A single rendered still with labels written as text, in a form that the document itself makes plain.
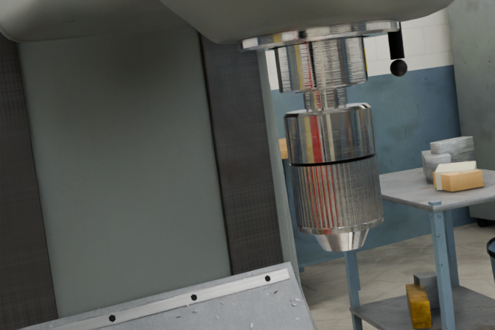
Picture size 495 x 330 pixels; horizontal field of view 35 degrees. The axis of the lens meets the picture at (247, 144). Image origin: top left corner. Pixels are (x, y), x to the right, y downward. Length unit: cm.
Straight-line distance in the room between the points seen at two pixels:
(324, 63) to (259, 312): 45
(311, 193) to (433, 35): 553
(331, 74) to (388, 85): 523
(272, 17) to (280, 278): 51
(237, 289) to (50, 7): 42
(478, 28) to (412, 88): 62
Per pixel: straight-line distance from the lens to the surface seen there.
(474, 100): 573
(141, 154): 77
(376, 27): 39
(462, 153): 305
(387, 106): 562
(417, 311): 296
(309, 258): 452
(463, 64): 577
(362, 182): 40
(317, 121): 40
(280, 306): 82
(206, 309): 79
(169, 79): 78
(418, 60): 581
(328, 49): 39
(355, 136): 40
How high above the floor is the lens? 129
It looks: 5 degrees down
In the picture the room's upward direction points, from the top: 7 degrees counter-clockwise
